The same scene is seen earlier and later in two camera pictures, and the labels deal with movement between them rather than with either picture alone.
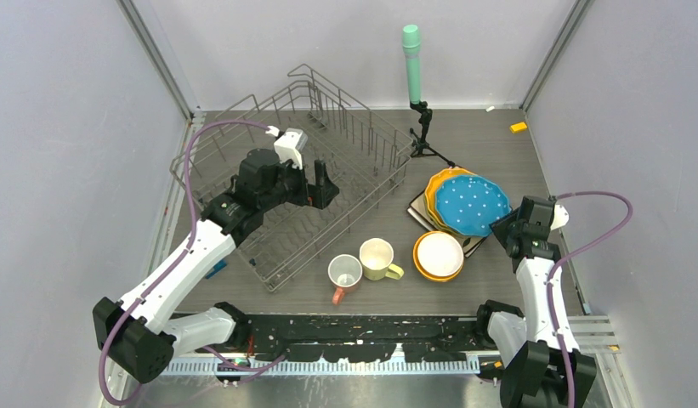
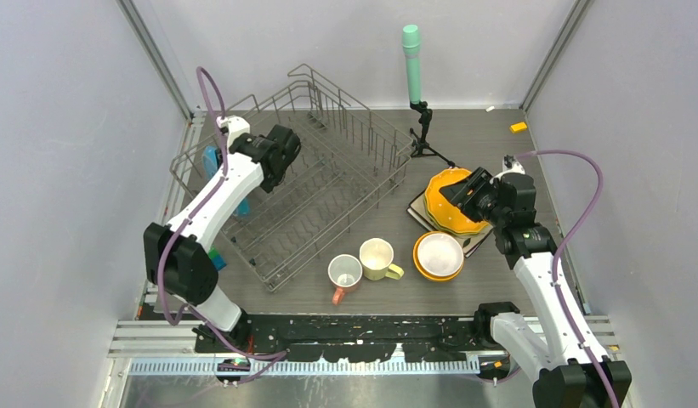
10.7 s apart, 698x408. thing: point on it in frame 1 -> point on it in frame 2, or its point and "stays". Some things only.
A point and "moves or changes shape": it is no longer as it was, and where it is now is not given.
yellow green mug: x=376 y=256 stays
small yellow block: x=518 y=127 stays
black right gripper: x=499 y=226 -> x=480 y=180
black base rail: x=367 y=337 stays
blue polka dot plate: x=469 y=204 moves or changes shape
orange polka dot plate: x=430 y=191 stays
